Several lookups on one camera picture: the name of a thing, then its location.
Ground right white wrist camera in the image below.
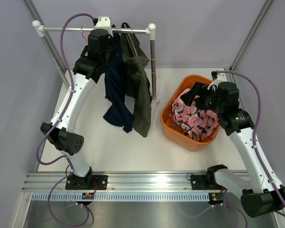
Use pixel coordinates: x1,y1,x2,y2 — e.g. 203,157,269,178
208,71,227,92

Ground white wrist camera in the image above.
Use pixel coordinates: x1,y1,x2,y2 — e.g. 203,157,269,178
93,15,114,37
208,71,227,92

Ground white and steel clothes rack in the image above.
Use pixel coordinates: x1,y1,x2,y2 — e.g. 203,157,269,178
32,19,162,128

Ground white slotted cable duct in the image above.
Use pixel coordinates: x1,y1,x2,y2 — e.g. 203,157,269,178
32,192,210,202

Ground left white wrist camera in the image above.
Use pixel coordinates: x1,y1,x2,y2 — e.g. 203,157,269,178
93,15,114,37

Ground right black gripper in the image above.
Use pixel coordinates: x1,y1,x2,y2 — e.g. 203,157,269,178
180,81,225,115

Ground black mounting plate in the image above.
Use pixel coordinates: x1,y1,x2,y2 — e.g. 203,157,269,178
190,174,216,190
65,174,108,190

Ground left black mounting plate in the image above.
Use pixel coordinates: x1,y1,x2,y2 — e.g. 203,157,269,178
65,174,108,190

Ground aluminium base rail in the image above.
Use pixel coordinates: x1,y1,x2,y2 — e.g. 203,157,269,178
21,171,221,192

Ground purple cable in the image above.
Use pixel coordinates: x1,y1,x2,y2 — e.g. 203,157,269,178
36,13,95,226
180,70,285,228

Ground navy blue shorts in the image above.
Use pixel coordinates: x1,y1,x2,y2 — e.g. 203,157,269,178
103,33,134,133

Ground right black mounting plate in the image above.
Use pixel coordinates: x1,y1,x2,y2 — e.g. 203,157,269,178
190,174,216,190

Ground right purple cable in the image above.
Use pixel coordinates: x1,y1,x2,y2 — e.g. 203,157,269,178
180,70,285,228

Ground pink hanger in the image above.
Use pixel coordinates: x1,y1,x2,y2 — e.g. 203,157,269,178
81,23,88,45

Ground orange plastic basket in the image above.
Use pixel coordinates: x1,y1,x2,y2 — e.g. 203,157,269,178
161,75,220,152

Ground grey hanger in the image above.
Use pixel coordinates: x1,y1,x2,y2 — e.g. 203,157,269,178
124,32,138,57

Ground olive green shorts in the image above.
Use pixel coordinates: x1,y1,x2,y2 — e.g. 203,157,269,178
120,34,152,137

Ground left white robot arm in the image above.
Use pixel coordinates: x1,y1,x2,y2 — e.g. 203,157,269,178
40,28,116,190

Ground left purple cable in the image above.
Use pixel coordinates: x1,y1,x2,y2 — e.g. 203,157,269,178
36,13,95,226

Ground pink patterned shorts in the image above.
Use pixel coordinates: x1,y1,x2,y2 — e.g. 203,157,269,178
170,88,219,142

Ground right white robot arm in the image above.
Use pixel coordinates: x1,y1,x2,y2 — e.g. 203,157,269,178
180,82,285,218

